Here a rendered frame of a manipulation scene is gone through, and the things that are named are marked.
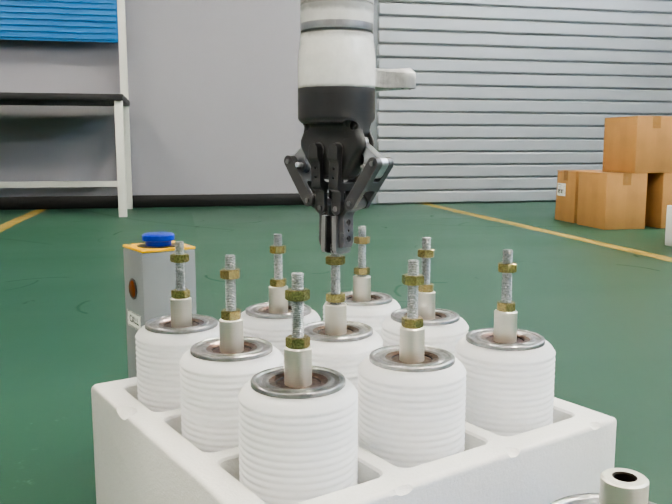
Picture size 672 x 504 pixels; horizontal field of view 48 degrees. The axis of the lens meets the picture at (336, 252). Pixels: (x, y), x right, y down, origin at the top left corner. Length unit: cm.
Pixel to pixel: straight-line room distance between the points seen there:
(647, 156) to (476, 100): 200
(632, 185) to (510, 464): 367
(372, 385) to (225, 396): 13
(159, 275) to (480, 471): 47
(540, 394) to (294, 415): 26
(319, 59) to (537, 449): 40
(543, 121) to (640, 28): 110
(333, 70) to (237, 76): 496
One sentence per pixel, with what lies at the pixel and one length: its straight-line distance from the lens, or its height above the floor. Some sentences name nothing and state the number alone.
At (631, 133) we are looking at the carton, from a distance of 432.
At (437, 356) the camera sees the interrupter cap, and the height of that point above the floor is 25.
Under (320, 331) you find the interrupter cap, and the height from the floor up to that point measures 25.
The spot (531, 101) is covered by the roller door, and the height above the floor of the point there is 79.
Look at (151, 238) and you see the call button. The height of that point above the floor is 33.
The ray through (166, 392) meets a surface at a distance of 78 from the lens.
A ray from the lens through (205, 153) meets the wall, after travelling 562.
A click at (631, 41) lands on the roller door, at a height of 127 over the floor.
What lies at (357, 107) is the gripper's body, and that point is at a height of 47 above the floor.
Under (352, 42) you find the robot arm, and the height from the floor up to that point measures 53.
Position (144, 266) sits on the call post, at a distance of 93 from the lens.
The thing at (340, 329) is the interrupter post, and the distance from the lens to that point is 75.
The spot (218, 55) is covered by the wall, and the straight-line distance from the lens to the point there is 566.
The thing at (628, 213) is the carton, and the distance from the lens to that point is 429.
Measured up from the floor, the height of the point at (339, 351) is 24.
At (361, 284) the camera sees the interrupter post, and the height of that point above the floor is 27.
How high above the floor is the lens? 44
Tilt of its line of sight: 8 degrees down
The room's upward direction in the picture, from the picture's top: straight up
